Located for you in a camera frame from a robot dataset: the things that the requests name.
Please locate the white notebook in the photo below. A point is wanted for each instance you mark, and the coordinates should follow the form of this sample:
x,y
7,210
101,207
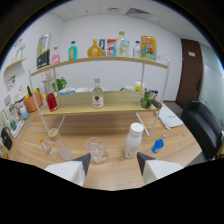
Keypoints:
x,y
170,117

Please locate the colourful sticker wall picture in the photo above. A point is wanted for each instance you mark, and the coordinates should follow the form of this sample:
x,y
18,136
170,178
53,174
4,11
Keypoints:
x,y
10,82

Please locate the teal bottle with black cap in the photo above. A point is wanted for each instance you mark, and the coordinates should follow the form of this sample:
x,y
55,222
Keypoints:
x,y
72,52

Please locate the clear bottle with red label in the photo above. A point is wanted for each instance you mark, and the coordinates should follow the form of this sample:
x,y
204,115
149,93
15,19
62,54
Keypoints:
x,y
97,98

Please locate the brown door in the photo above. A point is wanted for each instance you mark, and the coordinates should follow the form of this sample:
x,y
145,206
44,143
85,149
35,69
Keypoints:
x,y
190,73

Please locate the white kitchen scale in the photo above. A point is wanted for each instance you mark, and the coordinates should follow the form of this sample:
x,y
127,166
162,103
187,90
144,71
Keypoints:
x,y
17,128

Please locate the blue-rimmed bowl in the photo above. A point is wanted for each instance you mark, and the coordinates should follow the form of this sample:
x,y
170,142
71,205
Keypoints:
x,y
66,91

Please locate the white milk bottle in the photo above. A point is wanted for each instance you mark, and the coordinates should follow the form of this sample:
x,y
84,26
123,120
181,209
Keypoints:
x,y
133,143

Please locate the white vase ornament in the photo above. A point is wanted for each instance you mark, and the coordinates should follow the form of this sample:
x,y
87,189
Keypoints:
x,y
19,50

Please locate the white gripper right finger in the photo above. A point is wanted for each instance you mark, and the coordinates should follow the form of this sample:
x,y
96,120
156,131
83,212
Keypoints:
x,y
158,168

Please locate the wooden wall shelf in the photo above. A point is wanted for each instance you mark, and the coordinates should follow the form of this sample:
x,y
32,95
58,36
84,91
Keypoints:
x,y
14,64

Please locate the white pen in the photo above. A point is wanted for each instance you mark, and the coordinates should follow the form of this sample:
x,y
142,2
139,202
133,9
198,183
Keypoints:
x,y
167,127

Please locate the blue liquid bottle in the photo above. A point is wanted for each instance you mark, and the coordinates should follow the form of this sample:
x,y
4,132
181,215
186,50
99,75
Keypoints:
x,y
158,146

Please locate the clear jar with wooden lid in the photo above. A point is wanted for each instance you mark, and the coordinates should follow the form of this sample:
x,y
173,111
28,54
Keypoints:
x,y
61,145

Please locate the green cup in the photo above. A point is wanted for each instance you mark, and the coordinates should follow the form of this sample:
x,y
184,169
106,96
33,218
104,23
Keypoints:
x,y
13,124

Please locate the clear bottle with blue cap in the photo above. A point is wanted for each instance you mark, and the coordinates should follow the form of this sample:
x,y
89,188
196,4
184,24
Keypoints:
x,y
137,51

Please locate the small bottle with orange cap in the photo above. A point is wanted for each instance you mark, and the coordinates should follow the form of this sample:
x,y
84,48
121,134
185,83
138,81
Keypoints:
x,y
46,148

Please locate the blue wall poster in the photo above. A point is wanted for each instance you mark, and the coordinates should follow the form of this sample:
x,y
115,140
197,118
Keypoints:
x,y
102,42

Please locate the black and yellow can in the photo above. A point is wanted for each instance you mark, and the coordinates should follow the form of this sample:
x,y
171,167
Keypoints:
x,y
43,51

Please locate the white-framed wooden two-tier rack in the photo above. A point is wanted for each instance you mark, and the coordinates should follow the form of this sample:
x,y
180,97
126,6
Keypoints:
x,y
106,108

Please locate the white bowl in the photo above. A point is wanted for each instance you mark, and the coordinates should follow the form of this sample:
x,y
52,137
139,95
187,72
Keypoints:
x,y
82,89

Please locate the red wall poster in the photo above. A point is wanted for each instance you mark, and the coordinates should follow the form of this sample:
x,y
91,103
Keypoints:
x,y
111,46

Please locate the small pink bottle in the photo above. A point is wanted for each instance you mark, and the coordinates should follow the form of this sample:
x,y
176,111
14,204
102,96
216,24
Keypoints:
x,y
55,58

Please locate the red liquid bottle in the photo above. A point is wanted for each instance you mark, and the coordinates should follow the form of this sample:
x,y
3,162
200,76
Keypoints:
x,y
52,101

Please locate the yellow cartoon snack can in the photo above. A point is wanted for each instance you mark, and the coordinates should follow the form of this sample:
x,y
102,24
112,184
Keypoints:
x,y
148,48

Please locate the clear glass with ice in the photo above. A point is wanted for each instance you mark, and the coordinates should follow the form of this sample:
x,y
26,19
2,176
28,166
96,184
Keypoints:
x,y
96,151

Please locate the black armchair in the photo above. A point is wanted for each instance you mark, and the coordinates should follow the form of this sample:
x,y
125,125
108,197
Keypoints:
x,y
203,128

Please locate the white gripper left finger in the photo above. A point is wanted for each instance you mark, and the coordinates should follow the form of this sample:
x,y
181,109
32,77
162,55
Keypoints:
x,y
70,170

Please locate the orange pot with utensils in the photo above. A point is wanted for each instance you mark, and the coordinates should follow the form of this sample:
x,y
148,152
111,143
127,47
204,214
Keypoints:
x,y
32,102

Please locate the green potted plant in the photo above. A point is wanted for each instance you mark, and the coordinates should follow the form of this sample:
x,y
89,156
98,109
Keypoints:
x,y
61,83

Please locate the clear bottle with green cap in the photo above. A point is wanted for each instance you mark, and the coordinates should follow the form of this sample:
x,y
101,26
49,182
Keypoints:
x,y
122,46

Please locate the round golden bottle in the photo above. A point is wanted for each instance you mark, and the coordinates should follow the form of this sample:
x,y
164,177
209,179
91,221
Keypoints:
x,y
95,50

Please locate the ceiling air vent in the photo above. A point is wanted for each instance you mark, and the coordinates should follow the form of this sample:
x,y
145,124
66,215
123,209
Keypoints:
x,y
137,11

